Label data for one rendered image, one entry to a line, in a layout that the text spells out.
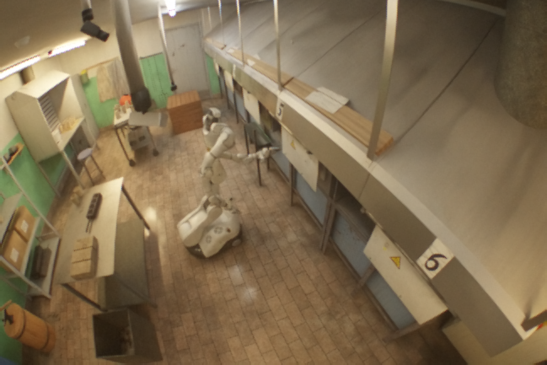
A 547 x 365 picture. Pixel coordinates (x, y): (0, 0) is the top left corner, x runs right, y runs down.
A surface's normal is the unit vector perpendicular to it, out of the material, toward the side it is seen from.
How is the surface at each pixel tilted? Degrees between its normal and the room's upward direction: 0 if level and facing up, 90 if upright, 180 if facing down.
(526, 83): 90
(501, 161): 33
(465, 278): 80
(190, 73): 90
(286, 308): 0
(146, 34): 90
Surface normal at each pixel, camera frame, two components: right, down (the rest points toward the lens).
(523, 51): -0.99, 0.11
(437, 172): -0.55, -0.51
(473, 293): -0.91, 0.13
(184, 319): -0.05, -0.79
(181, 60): 0.40, 0.54
